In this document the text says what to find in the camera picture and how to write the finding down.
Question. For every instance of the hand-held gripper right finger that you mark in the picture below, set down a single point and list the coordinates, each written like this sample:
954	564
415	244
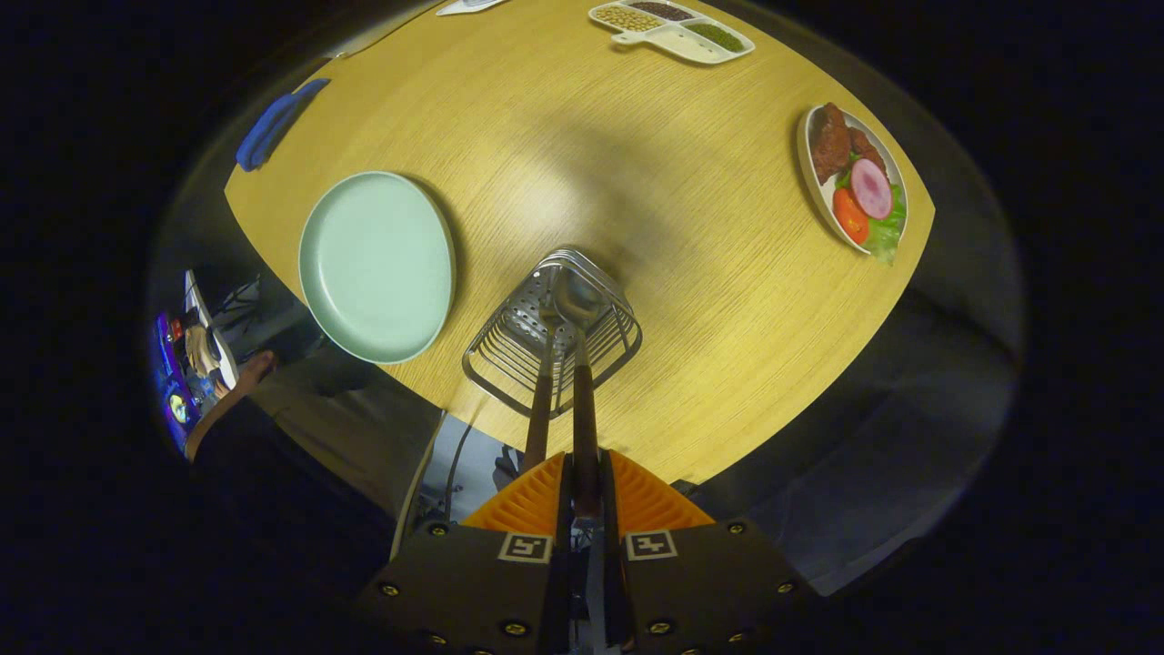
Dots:
718	591

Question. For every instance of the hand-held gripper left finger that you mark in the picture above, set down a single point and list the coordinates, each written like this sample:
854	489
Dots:
473	591

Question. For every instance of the person's leg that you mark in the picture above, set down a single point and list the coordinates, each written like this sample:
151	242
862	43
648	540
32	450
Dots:
355	428

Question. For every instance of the pale green plate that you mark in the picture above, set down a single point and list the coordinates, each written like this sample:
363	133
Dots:
377	268

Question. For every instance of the computer monitor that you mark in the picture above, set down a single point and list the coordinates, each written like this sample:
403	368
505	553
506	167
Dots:
173	391

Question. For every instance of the white side desk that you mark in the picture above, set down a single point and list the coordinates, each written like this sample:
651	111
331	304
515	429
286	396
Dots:
214	337

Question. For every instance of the green lettuce leaf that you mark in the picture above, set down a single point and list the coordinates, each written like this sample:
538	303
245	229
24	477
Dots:
887	236

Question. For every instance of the red tomato slice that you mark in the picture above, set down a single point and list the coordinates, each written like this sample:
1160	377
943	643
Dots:
849	216

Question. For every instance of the white oval food plate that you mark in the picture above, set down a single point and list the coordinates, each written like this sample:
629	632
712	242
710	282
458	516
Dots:
823	196

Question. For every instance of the pink ham slice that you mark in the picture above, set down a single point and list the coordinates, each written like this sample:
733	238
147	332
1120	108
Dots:
871	188

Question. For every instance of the large brown meat piece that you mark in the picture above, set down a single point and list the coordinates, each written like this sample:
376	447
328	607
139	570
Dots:
829	141

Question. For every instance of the small brown meat piece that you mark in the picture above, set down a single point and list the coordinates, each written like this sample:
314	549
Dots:
866	150

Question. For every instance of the blue folded cloth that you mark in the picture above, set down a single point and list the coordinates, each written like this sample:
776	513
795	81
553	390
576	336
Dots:
273	127

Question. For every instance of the white divided dish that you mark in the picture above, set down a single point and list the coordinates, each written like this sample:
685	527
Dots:
677	41

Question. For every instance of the pile of green beans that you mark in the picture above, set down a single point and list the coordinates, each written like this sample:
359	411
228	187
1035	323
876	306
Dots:
716	36

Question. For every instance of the pile of yellow beans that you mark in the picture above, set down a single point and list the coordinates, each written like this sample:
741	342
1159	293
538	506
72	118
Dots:
627	18

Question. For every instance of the pile of brown beans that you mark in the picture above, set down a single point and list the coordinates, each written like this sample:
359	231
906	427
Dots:
662	10

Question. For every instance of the white square coaster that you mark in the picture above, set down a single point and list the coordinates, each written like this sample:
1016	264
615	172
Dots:
468	6

